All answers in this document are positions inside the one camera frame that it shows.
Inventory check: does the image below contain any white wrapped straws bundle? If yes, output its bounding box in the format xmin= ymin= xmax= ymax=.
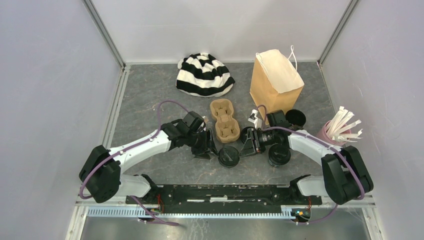
xmin=326 ymin=106 xmax=363 ymax=143

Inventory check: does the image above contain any black coffee cup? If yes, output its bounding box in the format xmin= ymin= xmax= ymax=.
xmin=268 ymin=158 xmax=290 ymax=168
xmin=222 ymin=165 xmax=235 ymax=169
xmin=285 ymin=109 xmax=307 ymax=127

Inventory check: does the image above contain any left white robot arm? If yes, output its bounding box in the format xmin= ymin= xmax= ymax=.
xmin=78 ymin=111 xmax=218 ymax=204

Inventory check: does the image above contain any right aluminium frame post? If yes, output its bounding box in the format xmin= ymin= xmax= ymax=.
xmin=317 ymin=0 xmax=361 ymax=68

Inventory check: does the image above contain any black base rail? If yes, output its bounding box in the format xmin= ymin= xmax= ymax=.
xmin=139 ymin=184 xmax=323 ymax=214

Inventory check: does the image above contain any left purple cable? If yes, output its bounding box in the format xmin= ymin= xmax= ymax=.
xmin=78 ymin=99 xmax=190 ymax=200

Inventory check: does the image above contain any black white striped cloth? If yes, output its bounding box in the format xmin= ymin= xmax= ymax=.
xmin=175 ymin=52 xmax=236 ymax=98

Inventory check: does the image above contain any aluminium frame post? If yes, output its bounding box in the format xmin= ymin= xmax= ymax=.
xmin=82 ymin=0 xmax=126 ymax=69
xmin=317 ymin=0 xmax=361 ymax=68

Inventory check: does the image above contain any pink straw holder cup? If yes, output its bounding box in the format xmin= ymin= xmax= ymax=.
xmin=315 ymin=120 xmax=348 ymax=146

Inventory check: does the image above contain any brown paper bag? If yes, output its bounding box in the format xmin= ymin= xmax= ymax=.
xmin=249 ymin=45 xmax=305 ymax=113

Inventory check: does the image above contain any brown cardboard cup carrier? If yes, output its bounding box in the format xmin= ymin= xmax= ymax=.
xmin=209 ymin=98 xmax=241 ymax=144

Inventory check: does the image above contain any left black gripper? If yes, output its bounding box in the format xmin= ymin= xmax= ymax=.
xmin=185 ymin=129 xmax=220 ymax=161

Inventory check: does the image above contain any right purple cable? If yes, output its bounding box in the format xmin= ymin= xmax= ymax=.
xmin=256 ymin=104 xmax=366 ymax=226

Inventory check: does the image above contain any left aluminium frame post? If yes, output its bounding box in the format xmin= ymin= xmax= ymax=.
xmin=82 ymin=0 xmax=126 ymax=69

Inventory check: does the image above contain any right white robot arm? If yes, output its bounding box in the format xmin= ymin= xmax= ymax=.
xmin=239 ymin=109 xmax=374 ymax=205

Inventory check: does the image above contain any purple cable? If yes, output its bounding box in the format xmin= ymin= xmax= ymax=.
xmin=78 ymin=99 xmax=190 ymax=200
xmin=256 ymin=104 xmax=366 ymax=226

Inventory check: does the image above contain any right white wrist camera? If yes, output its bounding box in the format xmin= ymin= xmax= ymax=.
xmin=248 ymin=109 xmax=263 ymax=129

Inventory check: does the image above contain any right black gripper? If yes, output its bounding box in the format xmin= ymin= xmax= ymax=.
xmin=238 ymin=127 xmax=277 ymax=158

